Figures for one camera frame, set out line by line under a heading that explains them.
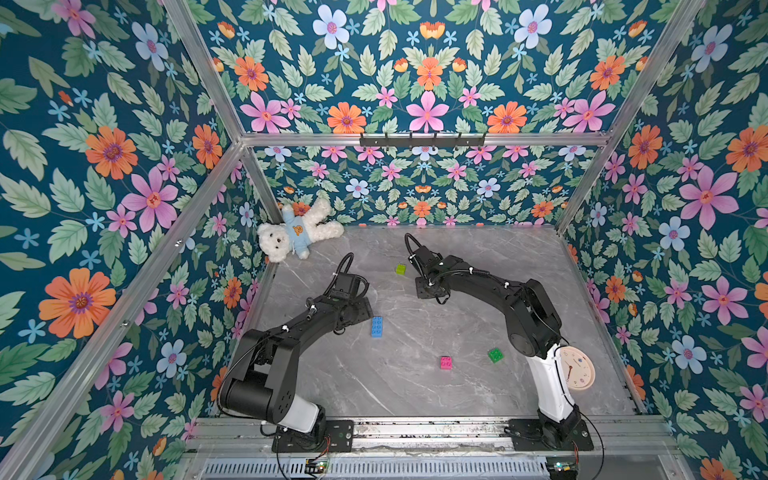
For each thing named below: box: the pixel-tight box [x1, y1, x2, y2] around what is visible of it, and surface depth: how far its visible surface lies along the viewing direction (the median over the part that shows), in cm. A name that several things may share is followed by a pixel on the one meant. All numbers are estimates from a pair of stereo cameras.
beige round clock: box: [560, 346, 596, 391], surface depth 84 cm
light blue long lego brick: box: [371, 316, 383, 338], surface depth 94 cm
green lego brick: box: [488, 348, 505, 363], surface depth 88 cm
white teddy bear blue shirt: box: [257, 198, 344, 263], surface depth 111 cm
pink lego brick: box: [440, 356, 453, 370], surface depth 86 cm
